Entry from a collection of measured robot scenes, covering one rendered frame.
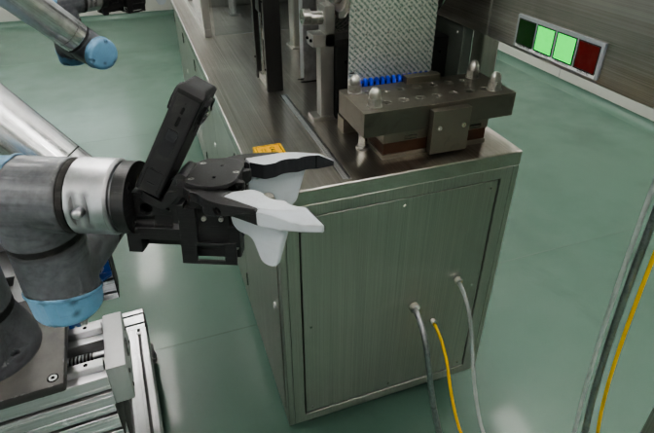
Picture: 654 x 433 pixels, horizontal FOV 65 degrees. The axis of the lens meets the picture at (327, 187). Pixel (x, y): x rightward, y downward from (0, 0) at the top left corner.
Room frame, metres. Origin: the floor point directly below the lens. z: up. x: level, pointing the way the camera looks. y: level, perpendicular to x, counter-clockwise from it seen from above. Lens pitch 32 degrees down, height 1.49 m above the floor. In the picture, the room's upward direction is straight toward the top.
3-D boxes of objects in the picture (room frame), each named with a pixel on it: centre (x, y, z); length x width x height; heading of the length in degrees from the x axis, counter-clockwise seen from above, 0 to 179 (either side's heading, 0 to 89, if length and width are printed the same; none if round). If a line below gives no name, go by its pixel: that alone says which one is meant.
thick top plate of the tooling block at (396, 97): (1.20, -0.24, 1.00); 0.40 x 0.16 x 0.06; 109
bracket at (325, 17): (1.33, 0.02, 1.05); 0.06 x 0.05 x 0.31; 109
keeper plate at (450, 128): (1.11, -0.29, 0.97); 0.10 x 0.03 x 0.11; 109
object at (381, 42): (1.29, -0.16, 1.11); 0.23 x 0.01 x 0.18; 109
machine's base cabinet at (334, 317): (2.22, 0.23, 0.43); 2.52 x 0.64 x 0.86; 19
